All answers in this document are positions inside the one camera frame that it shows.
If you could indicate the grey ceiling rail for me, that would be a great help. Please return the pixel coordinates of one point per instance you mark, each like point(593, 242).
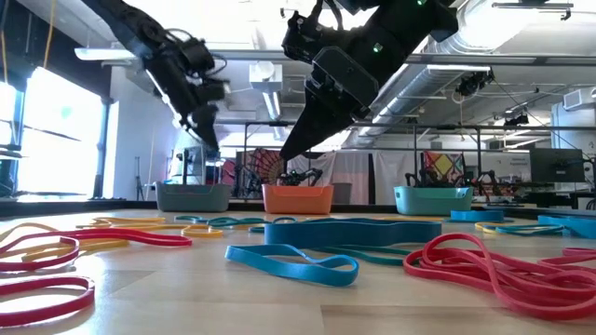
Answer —
point(465, 58)

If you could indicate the white curtain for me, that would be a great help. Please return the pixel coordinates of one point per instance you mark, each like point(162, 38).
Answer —
point(396, 170)

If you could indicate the orange plastic basket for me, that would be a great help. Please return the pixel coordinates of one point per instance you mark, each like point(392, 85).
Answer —
point(298, 200)

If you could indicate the black monitor stand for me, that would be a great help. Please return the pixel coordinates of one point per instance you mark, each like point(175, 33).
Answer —
point(191, 163)

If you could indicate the black metal rack frame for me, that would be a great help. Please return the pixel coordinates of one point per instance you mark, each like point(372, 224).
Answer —
point(419, 125)

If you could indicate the red rubber band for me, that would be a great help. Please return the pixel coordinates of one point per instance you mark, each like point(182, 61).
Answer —
point(577, 251)
point(46, 281)
point(177, 240)

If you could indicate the black monitor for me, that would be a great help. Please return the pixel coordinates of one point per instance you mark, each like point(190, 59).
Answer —
point(556, 165)

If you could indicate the white ceiling box unit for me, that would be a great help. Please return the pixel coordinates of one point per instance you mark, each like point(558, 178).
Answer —
point(265, 76)

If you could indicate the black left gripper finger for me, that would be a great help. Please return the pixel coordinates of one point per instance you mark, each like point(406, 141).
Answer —
point(214, 130)
point(202, 123)

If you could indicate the white wall air unit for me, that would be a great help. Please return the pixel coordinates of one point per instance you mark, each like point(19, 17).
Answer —
point(577, 116)

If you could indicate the white hanging cloth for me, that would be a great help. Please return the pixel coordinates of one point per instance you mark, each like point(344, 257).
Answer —
point(312, 163)

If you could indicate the thin teal rubber band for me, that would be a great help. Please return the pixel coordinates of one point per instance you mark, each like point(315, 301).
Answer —
point(531, 229)
point(386, 263)
point(223, 221)
point(284, 218)

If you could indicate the black ceiling track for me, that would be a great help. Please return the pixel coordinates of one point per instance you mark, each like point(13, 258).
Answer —
point(531, 5)

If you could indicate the black ceiling spotlight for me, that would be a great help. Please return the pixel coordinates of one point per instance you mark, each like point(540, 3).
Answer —
point(472, 84)
point(517, 120)

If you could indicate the thin black tripod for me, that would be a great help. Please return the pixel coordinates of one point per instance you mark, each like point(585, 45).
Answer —
point(139, 179)

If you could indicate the white ceiling light fixture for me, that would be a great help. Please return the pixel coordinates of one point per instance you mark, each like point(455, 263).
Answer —
point(116, 53)

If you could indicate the black window pillar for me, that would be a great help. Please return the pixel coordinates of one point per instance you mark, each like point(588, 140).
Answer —
point(100, 149)

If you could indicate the wide dark blue rubber band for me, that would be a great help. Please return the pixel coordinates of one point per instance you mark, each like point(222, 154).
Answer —
point(354, 234)

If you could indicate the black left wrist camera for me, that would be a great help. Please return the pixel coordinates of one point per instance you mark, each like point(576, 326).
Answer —
point(200, 60)

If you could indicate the grey trash bin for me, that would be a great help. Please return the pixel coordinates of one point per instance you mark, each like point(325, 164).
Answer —
point(342, 193)

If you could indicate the web patterned wall hanging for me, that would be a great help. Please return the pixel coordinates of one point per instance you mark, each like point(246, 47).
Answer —
point(263, 165)

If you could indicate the teal plastic basket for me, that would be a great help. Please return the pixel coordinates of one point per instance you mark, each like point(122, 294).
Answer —
point(433, 202)

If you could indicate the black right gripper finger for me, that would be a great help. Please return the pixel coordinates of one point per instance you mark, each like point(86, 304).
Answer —
point(330, 123)
point(305, 123)

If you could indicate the colourful geometric wall hanging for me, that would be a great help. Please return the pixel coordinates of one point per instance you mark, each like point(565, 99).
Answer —
point(444, 163)

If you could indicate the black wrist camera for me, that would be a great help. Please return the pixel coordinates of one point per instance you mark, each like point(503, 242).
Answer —
point(200, 60)
point(302, 37)

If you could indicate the grey plastic basket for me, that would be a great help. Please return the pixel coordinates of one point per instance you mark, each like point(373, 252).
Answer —
point(193, 197)

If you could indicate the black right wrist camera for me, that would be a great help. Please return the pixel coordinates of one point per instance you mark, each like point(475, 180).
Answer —
point(302, 37)

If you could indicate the red rubber bands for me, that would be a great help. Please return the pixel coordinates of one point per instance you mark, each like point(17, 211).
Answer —
point(409, 266)

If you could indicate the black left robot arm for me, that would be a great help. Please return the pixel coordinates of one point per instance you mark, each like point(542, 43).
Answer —
point(130, 23)

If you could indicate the light blue rubber band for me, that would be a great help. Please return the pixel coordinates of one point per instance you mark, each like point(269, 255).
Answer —
point(261, 265)

